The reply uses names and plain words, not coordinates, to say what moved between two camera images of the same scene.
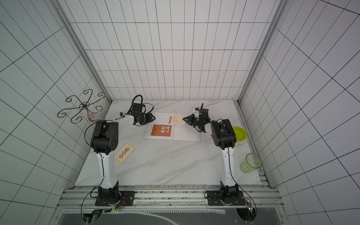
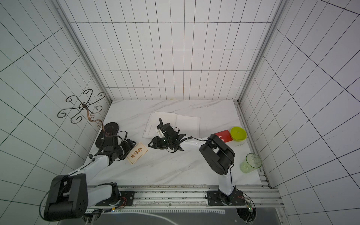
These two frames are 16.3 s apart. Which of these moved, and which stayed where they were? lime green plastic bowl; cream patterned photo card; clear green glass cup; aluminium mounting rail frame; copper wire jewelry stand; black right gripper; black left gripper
Moved: cream patterned photo card; black right gripper; black left gripper
Stayed: clear green glass cup; aluminium mounting rail frame; copper wire jewelry stand; lime green plastic bowl
